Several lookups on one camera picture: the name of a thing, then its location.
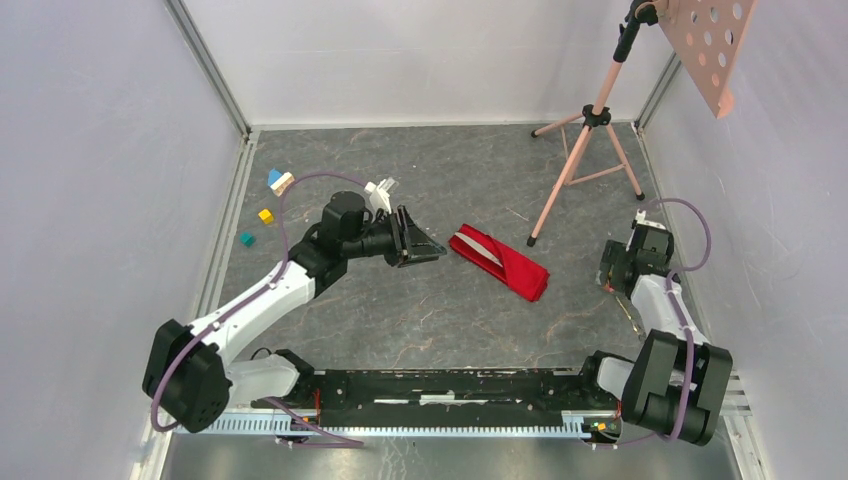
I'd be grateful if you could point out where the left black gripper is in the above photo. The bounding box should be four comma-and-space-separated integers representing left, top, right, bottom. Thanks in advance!
343, 205, 447, 269

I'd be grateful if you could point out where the red cloth napkin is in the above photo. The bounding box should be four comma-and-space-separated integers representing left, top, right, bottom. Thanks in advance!
448, 224, 550, 302

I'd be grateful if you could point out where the iridescent spoon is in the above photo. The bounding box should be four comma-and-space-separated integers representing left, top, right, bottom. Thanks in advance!
600, 283, 645, 339

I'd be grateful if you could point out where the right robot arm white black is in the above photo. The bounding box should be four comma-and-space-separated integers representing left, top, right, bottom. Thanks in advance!
577, 220, 733, 446

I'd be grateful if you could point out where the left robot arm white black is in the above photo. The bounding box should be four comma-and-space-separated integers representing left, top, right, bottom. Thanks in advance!
142, 191, 446, 433

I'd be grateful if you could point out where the pink tripod stand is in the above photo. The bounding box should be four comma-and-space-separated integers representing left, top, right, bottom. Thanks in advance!
526, 0, 664, 247

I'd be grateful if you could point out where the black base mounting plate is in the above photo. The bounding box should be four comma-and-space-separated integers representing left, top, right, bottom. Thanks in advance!
279, 368, 620, 427

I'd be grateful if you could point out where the blue white toy block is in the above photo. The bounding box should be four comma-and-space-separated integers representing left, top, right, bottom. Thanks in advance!
267, 168, 295, 197

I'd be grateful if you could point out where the yellow toy cube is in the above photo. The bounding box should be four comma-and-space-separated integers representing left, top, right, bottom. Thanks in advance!
258, 209, 274, 224

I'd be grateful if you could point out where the teal toy cube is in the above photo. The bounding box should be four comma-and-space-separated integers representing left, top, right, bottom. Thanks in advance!
239, 232, 256, 248

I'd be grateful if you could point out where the pink perforated board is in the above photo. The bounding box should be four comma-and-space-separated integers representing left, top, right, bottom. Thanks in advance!
656, 0, 758, 119

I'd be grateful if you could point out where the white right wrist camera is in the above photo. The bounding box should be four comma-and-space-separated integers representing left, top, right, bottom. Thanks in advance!
631, 210, 654, 229

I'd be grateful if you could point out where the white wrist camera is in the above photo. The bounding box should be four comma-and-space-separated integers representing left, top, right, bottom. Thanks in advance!
631, 210, 654, 229
364, 177, 398, 214

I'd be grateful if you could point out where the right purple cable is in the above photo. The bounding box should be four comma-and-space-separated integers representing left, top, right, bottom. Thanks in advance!
592, 197, 713, 452

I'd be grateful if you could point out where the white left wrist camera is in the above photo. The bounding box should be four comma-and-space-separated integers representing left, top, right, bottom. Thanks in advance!
364, 177, 398, 214

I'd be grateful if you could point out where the white slotted cable duct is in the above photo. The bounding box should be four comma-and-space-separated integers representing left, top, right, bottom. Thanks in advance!
200, 411, 591, 440

